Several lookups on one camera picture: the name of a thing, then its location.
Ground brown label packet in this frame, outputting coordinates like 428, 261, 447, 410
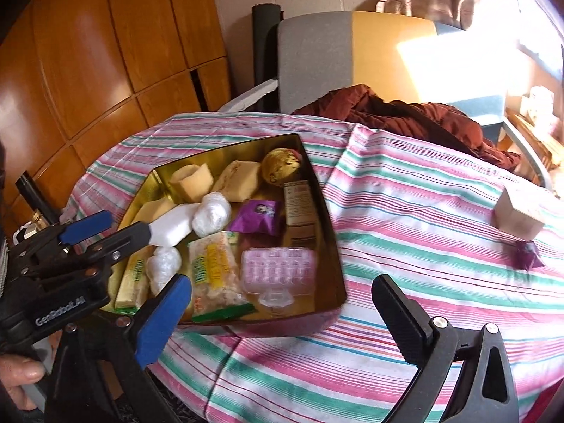
284, 180, 317, 247

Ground purple snack packet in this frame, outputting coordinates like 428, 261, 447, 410
227, 199, 281, 236

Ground yellow sponge in box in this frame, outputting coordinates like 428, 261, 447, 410
212, 160, 262, 202

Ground wooden wardrobe panels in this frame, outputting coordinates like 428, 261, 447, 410
1, 0, 231, 233

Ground white plastic bag ball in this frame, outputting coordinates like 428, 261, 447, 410
191, 192, 231, 238

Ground white items on table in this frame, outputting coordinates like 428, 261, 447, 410
519, 86, 554, 121

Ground person's left hand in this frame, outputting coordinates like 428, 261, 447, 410
0, 354, 45, 411

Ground black rolled mat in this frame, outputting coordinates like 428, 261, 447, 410
251, 3, 284, 86

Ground beige carton box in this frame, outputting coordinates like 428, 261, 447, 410
493, 182, 549, 241

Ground striped pink green bedsheet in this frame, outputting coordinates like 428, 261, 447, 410
66, 113, 563, 422

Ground wooden side table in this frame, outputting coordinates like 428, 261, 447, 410
506, 109, 564, 170

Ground white foam block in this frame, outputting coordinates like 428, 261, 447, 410
149, 203, 200, 247

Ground yellow green wafer packet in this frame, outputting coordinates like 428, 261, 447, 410
188, 231, 255, 324

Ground pink plastic blister tray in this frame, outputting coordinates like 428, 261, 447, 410
240, 247, 317, 308

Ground gold tin box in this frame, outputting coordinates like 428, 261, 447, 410
118, 133, 347, 337

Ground maroon quilted jacket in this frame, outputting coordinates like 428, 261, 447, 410
294, 84, 522, 172

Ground yellow sponge block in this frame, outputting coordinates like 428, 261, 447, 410
170, 163, 214, 203

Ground pale sponge in box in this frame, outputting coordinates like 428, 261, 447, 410
132, 198, 176, 223

